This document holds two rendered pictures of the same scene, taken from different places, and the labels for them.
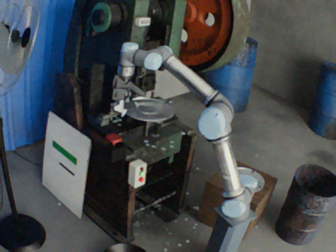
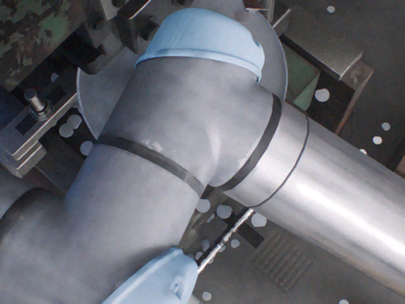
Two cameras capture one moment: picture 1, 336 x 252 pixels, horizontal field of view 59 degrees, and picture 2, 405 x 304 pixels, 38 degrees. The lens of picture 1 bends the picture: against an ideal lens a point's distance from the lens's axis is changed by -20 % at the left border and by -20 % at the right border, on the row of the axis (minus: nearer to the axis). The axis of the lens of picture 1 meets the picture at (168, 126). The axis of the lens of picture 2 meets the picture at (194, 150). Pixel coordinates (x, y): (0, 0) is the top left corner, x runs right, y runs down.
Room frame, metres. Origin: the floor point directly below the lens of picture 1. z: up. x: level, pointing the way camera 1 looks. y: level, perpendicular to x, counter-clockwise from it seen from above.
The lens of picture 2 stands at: (1.49, 0.05, 1.53)
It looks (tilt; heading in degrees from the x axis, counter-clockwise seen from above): 71 degrees down; 12
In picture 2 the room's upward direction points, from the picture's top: 10 degrees counter-clockwise
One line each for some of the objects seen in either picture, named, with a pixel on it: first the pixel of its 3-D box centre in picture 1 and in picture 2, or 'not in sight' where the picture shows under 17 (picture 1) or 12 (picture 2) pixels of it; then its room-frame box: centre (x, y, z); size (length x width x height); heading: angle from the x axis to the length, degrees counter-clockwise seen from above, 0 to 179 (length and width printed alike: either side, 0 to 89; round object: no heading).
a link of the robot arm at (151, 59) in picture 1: (149, 58); (105, 256); (1.54, 0.12, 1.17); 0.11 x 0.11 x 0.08; 67
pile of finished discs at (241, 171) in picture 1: (244, 179); not in sight; (1.91, -0.55, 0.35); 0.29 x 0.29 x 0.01
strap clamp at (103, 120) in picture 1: (109, 112); (37, 113); (1.80, 0.33, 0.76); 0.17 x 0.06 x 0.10; 141
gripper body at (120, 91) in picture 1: (121, 86); not in sight; (1.56, 0.24, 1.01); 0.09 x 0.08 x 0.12; 109
